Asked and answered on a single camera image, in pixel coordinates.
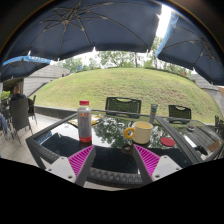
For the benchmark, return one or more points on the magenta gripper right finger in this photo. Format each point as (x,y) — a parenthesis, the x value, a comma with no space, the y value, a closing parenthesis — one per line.
(153,167)

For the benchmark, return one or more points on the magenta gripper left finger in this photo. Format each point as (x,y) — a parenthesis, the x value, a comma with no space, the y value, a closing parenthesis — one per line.
(76,167)

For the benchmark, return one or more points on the red round coaster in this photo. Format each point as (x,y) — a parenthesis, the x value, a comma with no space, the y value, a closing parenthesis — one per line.
(167,141)

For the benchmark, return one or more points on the glass-top wicker table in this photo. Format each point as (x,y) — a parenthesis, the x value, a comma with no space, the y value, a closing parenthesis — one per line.
(114,164)

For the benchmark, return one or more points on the yellow paper on table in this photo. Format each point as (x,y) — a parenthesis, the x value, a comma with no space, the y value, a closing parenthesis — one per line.
(93,120)

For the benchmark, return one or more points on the plastic bottle with red cap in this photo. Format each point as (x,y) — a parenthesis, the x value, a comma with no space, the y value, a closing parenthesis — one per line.
(85,131)

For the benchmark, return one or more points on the dark wicker chair right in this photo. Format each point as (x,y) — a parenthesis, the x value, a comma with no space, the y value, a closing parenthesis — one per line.
(179,113)

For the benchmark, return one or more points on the dark wicker chair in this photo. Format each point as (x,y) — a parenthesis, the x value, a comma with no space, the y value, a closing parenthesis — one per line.
(179,113)
(118,106)
(19,114)

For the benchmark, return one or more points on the grey tall tumbler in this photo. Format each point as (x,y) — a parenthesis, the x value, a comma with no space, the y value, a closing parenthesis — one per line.
(153,113)

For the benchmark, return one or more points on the dark wicker chair centre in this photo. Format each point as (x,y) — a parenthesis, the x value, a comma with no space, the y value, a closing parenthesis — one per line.
(118,106)

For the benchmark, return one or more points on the dark wicker chair left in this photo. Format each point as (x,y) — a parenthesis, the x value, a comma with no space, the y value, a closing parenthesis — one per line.
(19,114)

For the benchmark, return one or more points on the seated person in black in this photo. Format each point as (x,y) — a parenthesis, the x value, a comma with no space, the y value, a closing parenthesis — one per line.
(17,96)

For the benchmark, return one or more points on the blue parasol left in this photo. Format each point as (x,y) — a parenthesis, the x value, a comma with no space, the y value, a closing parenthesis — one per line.
(21,66)

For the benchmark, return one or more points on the navy parasol right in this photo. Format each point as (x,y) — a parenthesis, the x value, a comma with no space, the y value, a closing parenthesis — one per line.
(185,45)

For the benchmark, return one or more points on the large navy parasol centre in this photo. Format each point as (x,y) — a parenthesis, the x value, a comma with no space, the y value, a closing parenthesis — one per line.
(65,28)

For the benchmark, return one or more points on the cream mug with yellow handle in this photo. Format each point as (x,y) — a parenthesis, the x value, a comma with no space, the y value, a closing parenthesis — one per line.
(140,132)

